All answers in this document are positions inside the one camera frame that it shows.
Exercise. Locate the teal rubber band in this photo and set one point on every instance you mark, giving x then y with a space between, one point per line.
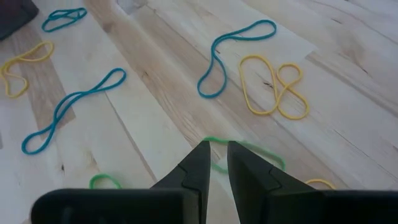
86 13
208 96
79 92

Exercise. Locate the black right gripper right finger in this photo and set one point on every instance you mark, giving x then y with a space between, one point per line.
264 199

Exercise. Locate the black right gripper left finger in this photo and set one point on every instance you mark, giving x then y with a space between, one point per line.
186 199

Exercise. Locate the green rubber band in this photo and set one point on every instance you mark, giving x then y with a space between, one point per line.
104 175
264 151

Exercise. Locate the yellow rubber band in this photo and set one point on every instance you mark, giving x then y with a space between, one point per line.
320 180
52 49
293 118

